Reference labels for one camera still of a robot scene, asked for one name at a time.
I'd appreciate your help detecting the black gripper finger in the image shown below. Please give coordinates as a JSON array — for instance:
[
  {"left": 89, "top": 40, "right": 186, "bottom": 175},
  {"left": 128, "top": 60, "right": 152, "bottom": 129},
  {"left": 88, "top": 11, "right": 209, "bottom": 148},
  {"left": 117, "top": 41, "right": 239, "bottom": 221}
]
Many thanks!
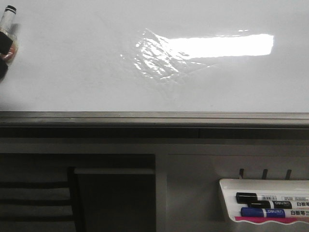
[
  {"left": 0, "top": 59, "right": 8, "bottom": 79},
  {"left": 0, "top": 31, "right": 13, "bottom": 55}
]

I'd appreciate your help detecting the taped white whiteboard marker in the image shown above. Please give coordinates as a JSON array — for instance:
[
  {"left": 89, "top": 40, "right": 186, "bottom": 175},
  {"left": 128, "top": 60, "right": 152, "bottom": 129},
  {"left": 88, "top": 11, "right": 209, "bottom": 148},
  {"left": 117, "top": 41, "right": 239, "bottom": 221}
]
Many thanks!
[{"left": 0, "top": 5, "right": 18, "bottom": 62}]

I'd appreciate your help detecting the white whiteboard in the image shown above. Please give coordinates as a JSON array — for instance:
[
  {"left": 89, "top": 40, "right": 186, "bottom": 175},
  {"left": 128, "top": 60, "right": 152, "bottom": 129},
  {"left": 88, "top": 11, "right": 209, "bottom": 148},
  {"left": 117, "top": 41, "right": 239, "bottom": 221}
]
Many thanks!
[{"left": 0, "top": 0, "right": 309, "bottom": 113}]

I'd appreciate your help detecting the dark chair backrest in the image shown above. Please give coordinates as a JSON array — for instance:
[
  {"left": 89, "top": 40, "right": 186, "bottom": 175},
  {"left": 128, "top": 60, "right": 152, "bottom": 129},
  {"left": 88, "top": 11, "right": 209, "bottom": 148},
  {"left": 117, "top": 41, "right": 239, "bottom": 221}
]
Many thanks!
[{"left": 0, "top": 167, "right": 86, "bottom": 232}]

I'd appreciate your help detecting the white plastic marker tray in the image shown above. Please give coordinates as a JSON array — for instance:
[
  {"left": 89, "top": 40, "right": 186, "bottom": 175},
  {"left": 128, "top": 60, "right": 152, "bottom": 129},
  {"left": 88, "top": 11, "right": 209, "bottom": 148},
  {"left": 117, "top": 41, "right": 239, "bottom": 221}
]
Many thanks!
[{"left": 219, "top": 179, "right": 309, "bottom": 232}]

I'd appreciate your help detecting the left black hook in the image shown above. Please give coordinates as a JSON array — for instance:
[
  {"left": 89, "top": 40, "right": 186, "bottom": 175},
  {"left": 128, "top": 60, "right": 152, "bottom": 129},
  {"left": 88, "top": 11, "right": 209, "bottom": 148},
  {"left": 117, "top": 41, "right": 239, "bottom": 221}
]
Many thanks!
[{"left": 239, "top": 168, "right": 244, "bottom": 179}]

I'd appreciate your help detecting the black hook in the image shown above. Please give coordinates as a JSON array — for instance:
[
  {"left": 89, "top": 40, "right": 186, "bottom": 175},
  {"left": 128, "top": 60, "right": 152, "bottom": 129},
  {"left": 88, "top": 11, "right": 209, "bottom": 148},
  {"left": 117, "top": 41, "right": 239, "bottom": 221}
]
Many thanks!
[
  {"left": 261, "top": 169, "right": 268, "bottom": 180},
  {"left": 285, "top": 169, "right": 292, "bottom": 180},
  {"left": 239, "top": 168, "right": 244, "bottom": 179}
]

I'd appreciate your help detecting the upper black capped marker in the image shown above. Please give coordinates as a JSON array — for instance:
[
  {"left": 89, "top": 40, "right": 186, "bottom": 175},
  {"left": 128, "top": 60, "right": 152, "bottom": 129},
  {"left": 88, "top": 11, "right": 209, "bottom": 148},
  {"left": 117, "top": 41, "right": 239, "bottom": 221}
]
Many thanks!
[{"left": 236, "top": 192, "right": 309, "bottom": 203}]

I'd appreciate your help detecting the middle black hook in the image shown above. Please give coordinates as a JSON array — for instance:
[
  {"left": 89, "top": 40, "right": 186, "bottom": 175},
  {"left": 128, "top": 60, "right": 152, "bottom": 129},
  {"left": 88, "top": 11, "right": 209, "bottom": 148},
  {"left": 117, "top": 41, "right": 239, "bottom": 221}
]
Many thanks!
[{"left": 261, "top": 169, "right": 268, "bottom": 180}]

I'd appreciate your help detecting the blue capped marker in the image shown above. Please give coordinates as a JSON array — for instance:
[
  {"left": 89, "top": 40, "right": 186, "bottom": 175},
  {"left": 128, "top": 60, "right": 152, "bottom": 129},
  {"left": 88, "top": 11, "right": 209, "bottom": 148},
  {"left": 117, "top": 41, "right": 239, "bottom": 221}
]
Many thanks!
[{"left": 240, "top": 207, "right": 309, "bottom": 218}]

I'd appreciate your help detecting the middle black barrel marker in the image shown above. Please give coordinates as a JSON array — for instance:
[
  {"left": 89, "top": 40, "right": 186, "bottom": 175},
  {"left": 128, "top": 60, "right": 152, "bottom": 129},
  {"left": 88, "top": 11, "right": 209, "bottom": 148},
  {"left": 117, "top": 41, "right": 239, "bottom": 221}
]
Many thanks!
[{"left": 248, "top": 201, "right": 309, "bottom": 209}]

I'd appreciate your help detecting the right black hook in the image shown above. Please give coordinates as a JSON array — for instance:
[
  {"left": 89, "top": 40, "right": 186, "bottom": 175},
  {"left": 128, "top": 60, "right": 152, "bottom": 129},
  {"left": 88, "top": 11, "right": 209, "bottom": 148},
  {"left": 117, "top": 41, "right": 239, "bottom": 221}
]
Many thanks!
[{"left": 285, "top": 169, "right": 292, "bottom": 180}]

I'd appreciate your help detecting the grey whiteboard bottom frame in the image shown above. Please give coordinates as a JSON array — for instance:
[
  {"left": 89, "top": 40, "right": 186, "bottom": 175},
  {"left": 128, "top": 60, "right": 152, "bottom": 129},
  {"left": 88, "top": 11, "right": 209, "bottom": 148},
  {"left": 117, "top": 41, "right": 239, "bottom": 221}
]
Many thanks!
[{"left": 0, "top": 111, "right": 309, "bottom": 140}]

